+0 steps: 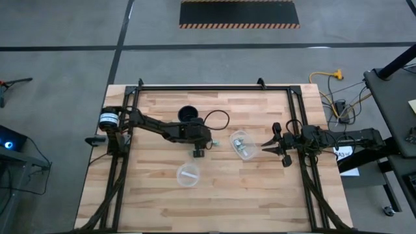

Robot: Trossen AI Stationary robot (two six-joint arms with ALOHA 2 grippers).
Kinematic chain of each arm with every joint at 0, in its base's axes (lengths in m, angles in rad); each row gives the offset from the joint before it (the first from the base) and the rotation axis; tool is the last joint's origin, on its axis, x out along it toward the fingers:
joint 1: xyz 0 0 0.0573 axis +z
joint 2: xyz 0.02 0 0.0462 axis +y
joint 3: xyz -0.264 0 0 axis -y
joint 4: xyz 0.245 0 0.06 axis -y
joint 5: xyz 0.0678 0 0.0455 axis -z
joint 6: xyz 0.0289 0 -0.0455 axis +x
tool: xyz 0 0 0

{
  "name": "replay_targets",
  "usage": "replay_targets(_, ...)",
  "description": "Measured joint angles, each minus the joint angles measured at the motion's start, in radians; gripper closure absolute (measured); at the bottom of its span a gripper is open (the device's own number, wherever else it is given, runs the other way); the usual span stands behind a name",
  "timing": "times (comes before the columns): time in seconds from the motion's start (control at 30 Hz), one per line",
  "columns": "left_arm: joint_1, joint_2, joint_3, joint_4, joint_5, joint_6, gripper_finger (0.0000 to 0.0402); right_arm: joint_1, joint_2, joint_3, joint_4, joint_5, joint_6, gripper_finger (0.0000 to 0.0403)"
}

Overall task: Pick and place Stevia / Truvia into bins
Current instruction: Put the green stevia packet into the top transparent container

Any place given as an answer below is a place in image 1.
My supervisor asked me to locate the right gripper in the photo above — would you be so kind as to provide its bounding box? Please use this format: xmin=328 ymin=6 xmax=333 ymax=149
xmin=261 ymin=122 xmax=302 ymax=168

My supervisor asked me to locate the rectangular clear plastic container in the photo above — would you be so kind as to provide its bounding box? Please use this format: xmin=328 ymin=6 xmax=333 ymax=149
xmin=229 ymin=130 xmax=258 ymax=162

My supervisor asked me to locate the black mug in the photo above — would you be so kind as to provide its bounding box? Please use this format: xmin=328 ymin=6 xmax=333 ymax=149
xmin=177 ymin=105 xmax=200 ymax=124

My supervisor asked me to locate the round clear plastic bowl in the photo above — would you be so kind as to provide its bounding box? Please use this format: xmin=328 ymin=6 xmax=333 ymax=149
xmin=176 ymin=162 xmax=200 ymax=189

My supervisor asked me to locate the white paper sheet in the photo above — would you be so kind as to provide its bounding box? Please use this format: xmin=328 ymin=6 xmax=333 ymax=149
xmin=333 ymin=145 xmax=361 ymax=177

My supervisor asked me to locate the black power strip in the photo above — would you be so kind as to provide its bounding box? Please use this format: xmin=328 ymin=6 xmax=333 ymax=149
xmin=334 ymin=99 xmax=348 ymax=124

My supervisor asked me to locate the black desk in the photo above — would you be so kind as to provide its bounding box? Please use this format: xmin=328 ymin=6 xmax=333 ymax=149
xmin=337 ymin=66 xmax=416 ymax=218

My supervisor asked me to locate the black hazard-striped floor mat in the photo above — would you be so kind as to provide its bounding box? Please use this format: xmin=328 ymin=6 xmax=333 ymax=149
xmin=179 ymin=0 xmax=301 ymax=29

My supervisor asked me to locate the black pole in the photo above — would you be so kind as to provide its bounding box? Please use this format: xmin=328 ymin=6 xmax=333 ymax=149
xmin=376 ymin=44 xmax=416 ymax=81

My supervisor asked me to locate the black equipment cart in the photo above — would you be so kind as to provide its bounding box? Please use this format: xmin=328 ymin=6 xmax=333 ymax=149
xmin=0 ymin=149 xmax=52 ymax=234

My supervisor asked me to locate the blue-lit black computer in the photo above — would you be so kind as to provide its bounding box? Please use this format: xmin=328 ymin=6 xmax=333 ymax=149
xmin=0 ymin=125 xmax=29 ymax=153

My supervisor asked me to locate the black tripod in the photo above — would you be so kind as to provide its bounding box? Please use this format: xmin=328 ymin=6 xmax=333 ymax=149
xmin=0 ymin=77 xmax=34 ymax=109

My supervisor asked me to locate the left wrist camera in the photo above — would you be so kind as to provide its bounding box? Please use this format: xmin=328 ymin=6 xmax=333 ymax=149
xmin=188 ymin=117 xmax=206 ymax=134

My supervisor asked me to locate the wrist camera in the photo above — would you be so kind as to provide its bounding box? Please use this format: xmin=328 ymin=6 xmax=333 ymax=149
xmin=188 ymin=117 xmax=206 ymax=134
xmin=300 ymin=125 xmax=322 ymax=142

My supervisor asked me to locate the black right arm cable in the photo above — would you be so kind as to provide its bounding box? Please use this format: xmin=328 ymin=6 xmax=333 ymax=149
xmin=285 ymin=118 xmax=304 ymax=135

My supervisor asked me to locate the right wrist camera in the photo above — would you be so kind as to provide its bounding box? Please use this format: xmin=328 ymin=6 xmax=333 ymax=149
xmin=300 ymin=125 xmax=322 ymax=142

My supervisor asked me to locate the black aluminium table frame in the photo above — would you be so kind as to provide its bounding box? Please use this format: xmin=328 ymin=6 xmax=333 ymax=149
xmin=70 ymin=77 xmax=352 ymax=234

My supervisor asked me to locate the yellow extension cord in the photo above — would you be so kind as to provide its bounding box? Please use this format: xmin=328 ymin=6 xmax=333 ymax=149
xmin=308 ymin=68 xmax=345 ymax=111

